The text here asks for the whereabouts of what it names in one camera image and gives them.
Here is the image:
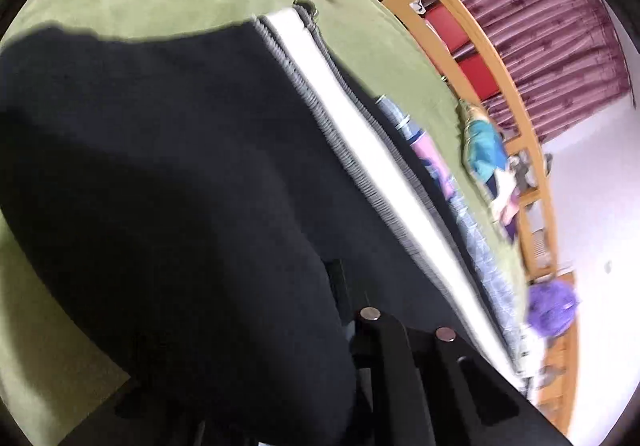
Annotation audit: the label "maroon striped curtain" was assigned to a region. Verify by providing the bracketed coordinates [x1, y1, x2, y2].
[460, 0, 631, 143]

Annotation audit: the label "green bed blanket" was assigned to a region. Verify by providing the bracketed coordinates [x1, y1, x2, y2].
[1, 0, 515, 445]

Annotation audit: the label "black pants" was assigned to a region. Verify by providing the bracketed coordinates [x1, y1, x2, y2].
[0, 0, 532, 446]

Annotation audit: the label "wooden bed frame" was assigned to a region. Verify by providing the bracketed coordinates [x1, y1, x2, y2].
[309, 0, 582, 432]

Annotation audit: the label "purple plush toy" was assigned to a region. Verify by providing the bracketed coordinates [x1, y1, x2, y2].
[527, 279, 578, 339]

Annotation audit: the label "colourful geometric pillow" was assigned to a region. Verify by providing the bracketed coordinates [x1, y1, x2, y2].
[458, 99, 520, 244]

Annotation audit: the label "blue grey checkered quilt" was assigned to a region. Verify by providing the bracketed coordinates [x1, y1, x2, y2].
[375, 95, 544, 396]

